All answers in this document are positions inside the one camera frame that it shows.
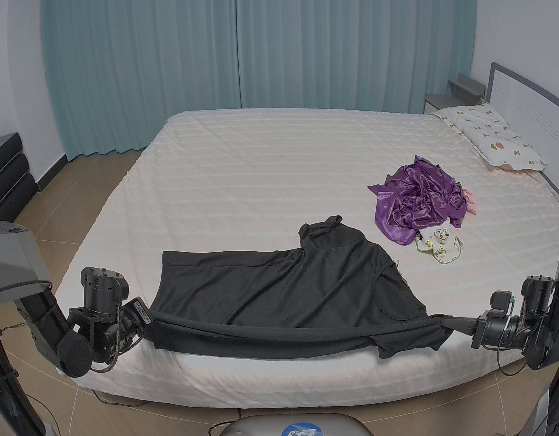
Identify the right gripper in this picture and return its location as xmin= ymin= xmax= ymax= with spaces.
xmin=471 ymin=314 xmax=524 ymax=350

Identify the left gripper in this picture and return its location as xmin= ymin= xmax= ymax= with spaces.
xmin=117 ymin=296 xmax=156 ymax=349

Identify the black T-shirt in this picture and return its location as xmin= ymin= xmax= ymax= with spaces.
xmin=148 ymin=215 xmax=454 ymax=361

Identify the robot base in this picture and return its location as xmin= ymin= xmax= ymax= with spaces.
xmin=216 ymin=414 xmax=366 ymax=436

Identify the white printed garment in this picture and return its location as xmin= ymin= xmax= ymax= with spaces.
xmin=415 ymin=227 xmax=464 ymax=267

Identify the purple satin garment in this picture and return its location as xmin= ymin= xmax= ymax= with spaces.
xmin=368 ymin=155 xmax=468 ymax=246

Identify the bed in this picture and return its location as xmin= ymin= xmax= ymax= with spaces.
xmin=52 ymin=62 xmax=559 ymax=410

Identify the white printed pillow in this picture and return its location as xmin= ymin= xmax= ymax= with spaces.
xmin=430 ymin=103 xmax=548 ymax=171

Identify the black chest of drawers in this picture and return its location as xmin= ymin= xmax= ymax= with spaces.
xmin=0 ymin=132 xmax=37 ymax=219

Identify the grey bedside table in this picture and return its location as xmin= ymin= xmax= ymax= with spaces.
xmin=425 ymin=73 xmax=485 ymax=116

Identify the blue-green curtain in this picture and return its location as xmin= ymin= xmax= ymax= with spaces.
xmin=41 ymin=0 xmax=243 ymax=162
xmin=234 ymin=0 xmax=477 ymax=114

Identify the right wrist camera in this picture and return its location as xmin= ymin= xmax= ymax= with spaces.
xmin=490 ymin=291 xmax=515 ymax=318

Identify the black cable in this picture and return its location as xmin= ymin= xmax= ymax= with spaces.
xmin=497 ymin=350 xmax=527 ymax=376
xmin=91 ymin=388 xmax=146 ymax=411
xmin=89 ymin=352 xmax=118 ymax=373

